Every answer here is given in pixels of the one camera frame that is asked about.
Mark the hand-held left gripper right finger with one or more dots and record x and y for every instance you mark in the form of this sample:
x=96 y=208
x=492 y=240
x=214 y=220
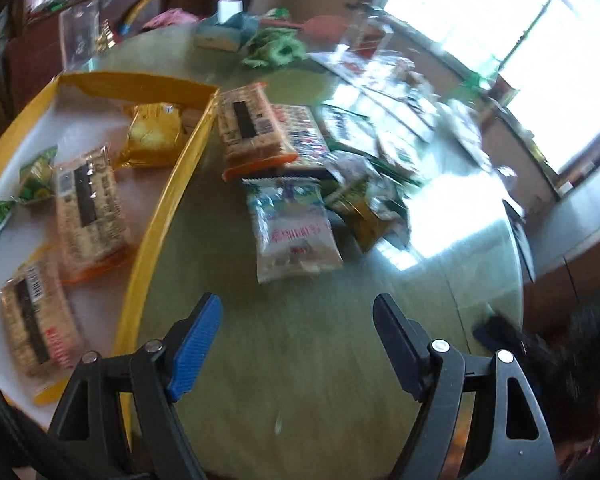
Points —
x=397 y=345

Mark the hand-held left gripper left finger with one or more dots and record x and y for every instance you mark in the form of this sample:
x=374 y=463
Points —
x=195 y=345

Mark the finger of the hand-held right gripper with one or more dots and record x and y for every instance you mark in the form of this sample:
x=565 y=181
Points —
x=495 y=335

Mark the yellow cardboard tray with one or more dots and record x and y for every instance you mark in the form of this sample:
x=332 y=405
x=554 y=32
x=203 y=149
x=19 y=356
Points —
x=155 y=240

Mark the blue white cracker packet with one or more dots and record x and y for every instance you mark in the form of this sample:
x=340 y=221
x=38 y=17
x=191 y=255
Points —
x=307 y=142

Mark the orange cracker packet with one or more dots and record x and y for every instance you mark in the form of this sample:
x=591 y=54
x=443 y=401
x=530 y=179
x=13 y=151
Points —
x=92 y=215
x=35 y=320
x=250 y=125

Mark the gold green snack packet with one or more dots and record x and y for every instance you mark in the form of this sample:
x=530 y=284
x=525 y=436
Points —
x=362 y=212

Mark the white snack bag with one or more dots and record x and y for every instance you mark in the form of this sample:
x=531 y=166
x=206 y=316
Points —
x=292 y=225

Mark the wooden sideboard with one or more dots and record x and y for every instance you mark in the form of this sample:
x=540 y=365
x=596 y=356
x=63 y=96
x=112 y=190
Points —
x=525 y=170

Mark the yellow snack packet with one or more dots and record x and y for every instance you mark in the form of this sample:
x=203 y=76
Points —
x=152 y=135

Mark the white plastic bag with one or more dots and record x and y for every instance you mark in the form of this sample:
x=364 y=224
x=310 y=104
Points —
x=460 y=122

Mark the dark green snack packet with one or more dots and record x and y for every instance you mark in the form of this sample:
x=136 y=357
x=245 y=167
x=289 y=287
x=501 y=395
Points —
x=347 y=127

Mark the green plastic bag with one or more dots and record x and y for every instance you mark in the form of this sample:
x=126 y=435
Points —
x=475 y=80

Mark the printed menu sheet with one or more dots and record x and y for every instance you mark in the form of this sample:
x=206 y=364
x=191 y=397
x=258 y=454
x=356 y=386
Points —
x=365 y=77

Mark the green cloth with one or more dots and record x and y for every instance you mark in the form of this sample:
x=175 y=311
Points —
x=272 y=47

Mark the teal tissue box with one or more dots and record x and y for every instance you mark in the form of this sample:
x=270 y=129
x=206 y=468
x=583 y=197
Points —
x=220 y=35

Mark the small gold ornament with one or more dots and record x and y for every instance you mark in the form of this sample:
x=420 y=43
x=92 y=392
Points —
x=107 y=35

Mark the red fly swatter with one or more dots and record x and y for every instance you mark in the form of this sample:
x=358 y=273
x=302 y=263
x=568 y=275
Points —
x=325 y=25

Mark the pink cloth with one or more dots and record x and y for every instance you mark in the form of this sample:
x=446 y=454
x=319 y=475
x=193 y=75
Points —
x=172 y=17

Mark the window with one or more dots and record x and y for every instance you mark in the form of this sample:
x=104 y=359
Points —
x=480 y=5

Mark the clear plastic bag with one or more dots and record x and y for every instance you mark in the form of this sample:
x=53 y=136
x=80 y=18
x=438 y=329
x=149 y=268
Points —
x=80 y=35

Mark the pink yellow hoop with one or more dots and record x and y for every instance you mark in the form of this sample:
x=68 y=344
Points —
x=145 y=2

